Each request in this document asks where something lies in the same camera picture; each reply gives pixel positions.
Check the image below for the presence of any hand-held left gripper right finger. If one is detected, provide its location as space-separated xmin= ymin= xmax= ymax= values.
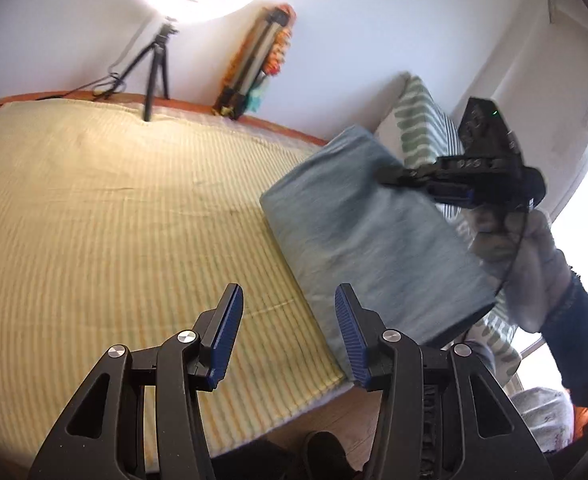
xmin=334 ymin=283 xmax=551 ymax=480

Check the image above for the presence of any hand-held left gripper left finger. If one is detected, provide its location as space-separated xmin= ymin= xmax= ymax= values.
xmin=28 ymin=283 xmax=245 ymax=480

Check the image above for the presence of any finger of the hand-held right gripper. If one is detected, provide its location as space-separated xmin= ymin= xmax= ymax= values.
xmin=425 ymin=181 xmax=478 ymax=209
xmin=377 ymin=157 xmax=445 ymax=189

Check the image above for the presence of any grey-blue pillow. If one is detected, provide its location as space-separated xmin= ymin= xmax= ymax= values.
xmin=260 ymin=126 xmax=498 ymax=372

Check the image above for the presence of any person's right forearm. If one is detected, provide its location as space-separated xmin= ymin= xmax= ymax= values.
xmin=539 ymin=265 xmax=588 ymax=413

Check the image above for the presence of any person's right hand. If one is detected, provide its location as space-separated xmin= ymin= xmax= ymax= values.
xmin=466 ymin=205 xmax=576 ymax=334

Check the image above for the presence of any green striped pillow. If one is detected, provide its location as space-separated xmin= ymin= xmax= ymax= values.
xmin=374 ymin=72 xmax=526 ymax=379

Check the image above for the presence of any black shoe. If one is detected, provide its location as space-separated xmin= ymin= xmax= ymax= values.
xmin=301 ymin=430 xmax=364 ymax=480

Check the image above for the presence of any teal cloth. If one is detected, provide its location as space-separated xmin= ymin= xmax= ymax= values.
xmin=241 ymin=82 xmax=269 ymax=116

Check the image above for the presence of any yellow striped bed sheet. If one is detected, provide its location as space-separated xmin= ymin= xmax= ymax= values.
xmin=0 ymin=97 xmax=356 ymax=459

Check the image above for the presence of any folded stand with orange trim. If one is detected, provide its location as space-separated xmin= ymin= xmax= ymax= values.
xmin=213 ymin=4 xmax=296 ymax=121

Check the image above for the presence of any grey patterned cloth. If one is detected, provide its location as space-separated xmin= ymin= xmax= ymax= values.
xmin=509 ymin=387 xmax=576 ymax=447

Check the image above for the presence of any black tripod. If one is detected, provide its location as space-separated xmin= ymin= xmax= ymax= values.
xmin=116 ymin=17 xmax=181 ymax=123

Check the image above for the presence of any thin black cable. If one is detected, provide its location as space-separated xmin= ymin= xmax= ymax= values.
xmin=491 ymin=199 xmax=534 ymax=293

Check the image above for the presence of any black light cable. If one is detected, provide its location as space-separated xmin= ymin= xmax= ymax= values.
xmin=64 ymin=24 xmax=151 ymax=102

